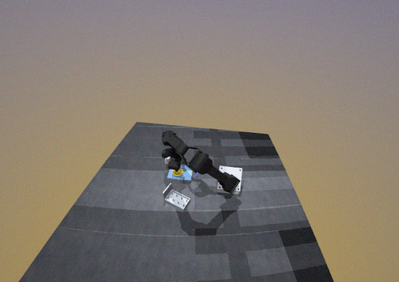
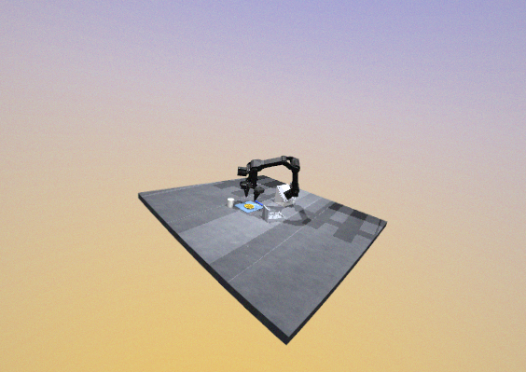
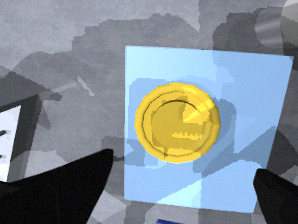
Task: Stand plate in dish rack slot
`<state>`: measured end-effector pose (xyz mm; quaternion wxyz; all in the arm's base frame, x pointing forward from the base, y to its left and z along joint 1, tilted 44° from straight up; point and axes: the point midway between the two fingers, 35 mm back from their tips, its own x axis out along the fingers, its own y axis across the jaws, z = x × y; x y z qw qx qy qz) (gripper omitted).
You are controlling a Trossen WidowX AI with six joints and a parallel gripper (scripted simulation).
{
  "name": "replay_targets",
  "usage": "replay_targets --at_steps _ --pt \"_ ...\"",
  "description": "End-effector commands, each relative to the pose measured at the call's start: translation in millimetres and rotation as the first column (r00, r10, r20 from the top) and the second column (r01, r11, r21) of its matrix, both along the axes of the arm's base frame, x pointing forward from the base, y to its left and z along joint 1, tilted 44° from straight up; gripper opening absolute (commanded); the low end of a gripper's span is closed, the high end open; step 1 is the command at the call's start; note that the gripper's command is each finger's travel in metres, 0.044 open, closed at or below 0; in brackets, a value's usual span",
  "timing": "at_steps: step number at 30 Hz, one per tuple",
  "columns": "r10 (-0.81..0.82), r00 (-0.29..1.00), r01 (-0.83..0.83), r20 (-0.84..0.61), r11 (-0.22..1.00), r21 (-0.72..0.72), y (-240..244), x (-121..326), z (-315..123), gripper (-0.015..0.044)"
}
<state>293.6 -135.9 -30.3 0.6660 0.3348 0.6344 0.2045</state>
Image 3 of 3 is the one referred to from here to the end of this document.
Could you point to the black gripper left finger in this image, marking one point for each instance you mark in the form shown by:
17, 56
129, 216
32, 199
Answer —
63, 195

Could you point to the light blue square mat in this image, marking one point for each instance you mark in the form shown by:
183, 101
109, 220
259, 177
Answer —
248, 90

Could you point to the white cylinder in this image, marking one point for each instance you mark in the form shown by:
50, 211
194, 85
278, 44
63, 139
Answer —
289, 21

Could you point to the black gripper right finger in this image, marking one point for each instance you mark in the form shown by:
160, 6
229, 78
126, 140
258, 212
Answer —
277, 197

